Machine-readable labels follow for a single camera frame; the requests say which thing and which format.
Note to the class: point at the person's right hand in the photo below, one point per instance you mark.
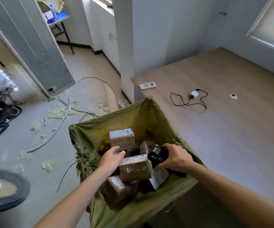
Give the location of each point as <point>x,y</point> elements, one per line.
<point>177,159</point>

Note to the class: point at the person's left hand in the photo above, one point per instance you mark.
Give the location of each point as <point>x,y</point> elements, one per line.
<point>109,161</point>

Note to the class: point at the person's right thumb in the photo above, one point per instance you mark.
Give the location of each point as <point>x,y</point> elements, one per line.
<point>162,165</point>

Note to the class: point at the person's left thumb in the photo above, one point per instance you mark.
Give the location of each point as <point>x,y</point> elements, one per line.
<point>120,154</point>

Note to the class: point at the black barcode scanner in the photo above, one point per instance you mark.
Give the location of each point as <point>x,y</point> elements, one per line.
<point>157,155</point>

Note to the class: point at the brown taped parcel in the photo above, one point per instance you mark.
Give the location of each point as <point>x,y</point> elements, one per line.
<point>135,168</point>

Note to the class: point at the person's right forearm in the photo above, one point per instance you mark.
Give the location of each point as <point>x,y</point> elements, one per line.
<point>232,197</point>

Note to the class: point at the person's left forearm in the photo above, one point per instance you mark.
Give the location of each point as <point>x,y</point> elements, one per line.
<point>77,201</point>

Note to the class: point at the white flat parcel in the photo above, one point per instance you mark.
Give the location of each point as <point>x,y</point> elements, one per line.
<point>159,178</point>

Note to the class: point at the brown parcel with white label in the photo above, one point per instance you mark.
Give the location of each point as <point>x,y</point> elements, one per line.
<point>122,139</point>

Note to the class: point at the small white-labelled parcel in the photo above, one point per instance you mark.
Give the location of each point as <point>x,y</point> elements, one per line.
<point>146,147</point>

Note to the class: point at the green woven sack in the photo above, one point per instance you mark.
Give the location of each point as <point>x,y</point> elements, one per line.
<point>132,121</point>

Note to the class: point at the brown parcel with yellow-edged label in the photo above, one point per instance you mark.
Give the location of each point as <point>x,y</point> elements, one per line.
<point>118,191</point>

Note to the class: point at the small cardboard box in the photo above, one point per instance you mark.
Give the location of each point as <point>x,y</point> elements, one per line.
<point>123,103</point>

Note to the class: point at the white remote control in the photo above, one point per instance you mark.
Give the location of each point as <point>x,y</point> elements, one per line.
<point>147,85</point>

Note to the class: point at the pile of paper scraps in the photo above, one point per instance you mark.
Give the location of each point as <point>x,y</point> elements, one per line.
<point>53,116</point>

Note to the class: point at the white charger plug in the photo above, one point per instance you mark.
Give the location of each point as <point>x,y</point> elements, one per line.
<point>194,94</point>

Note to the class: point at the floor power socket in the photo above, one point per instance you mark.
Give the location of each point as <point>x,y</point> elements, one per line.
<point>52,89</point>

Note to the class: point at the black round stool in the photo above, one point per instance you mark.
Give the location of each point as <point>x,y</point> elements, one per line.
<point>6,189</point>

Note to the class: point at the folding table with black legs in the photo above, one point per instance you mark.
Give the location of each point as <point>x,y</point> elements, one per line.
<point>62,30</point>

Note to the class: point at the frosted glass door panel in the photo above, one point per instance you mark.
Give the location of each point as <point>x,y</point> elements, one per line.
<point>32,40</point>

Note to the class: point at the blue plastic sheet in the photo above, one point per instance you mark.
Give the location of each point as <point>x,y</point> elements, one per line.
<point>62,16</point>

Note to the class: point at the white and blue box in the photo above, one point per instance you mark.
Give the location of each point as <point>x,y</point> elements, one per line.
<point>47,15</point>

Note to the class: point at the clear plastic bottle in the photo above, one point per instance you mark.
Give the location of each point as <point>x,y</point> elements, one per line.
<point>53,10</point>

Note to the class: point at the white-framed window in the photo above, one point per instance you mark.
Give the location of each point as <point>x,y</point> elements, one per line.
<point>271,23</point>

